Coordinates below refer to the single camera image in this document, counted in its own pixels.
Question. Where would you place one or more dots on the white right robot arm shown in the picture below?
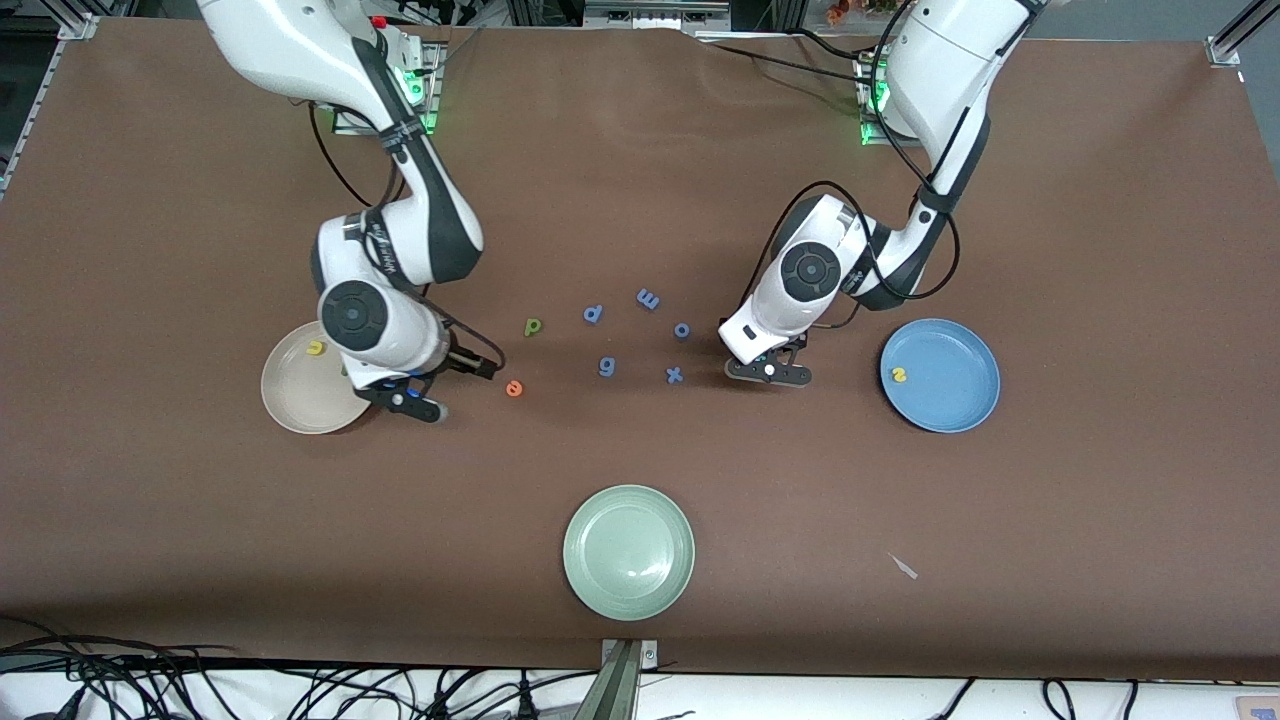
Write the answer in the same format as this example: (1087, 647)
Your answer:
(290, 40)

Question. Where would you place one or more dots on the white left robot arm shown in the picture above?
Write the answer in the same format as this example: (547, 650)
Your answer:
(950, 60)

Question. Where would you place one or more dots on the beige round plate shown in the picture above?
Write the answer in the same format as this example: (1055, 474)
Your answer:
(300, 390)

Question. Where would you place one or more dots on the blue foam letter m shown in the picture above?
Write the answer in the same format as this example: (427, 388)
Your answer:
(648, 299)

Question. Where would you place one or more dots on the blue foam letter d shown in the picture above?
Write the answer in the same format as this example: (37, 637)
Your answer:
(597, 311)

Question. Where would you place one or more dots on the blue foam letter g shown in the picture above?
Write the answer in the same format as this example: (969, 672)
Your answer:
(613, 366)

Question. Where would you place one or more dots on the brown table cover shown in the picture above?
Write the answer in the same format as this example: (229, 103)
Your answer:
(640, 200)

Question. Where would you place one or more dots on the blue round plate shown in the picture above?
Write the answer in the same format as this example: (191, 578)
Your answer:
(940, 400)

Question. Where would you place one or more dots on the pale green round plate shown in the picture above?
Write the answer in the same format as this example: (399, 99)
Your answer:
(628, 552)

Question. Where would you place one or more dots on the white tape scrap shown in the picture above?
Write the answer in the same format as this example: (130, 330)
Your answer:
(905, 568)

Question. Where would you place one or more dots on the orange background object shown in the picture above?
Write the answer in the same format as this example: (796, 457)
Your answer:
(838, 10)

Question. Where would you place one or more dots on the beige box corner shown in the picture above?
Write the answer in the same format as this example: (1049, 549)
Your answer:
(1258, 708)

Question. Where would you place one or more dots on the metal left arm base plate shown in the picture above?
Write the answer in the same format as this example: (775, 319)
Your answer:
(870, 140)

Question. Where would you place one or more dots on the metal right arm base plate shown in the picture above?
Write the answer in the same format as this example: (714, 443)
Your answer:
(432, 100)

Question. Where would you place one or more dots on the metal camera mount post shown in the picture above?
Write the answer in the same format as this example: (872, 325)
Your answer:
(622, 690)

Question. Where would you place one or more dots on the aluminium table corner rail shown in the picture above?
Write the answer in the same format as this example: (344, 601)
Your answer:
(78, 27)
(1222, 52)

